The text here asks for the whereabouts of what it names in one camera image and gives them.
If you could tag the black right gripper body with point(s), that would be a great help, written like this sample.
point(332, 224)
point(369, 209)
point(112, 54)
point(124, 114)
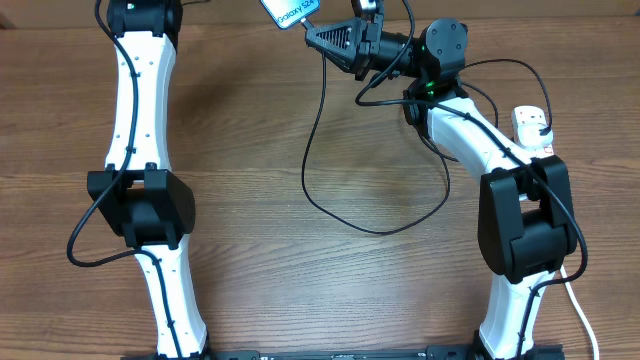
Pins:
point(371, 49)

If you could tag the Galaxy smartphone blue screen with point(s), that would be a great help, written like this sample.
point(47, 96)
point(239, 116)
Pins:
point(286, 13)

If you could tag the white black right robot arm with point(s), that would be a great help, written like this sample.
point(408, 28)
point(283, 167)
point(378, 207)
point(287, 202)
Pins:
point(526, 223)

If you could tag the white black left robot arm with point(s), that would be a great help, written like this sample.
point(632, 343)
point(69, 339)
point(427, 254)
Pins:
point(136, 192)

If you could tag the white charger plug adapter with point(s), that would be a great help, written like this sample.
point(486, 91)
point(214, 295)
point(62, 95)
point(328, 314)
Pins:
point(529, 136)

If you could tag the white power strip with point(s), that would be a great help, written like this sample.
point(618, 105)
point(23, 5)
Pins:
point(532, 114)

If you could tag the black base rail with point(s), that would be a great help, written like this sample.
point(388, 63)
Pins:
point(433, 352)

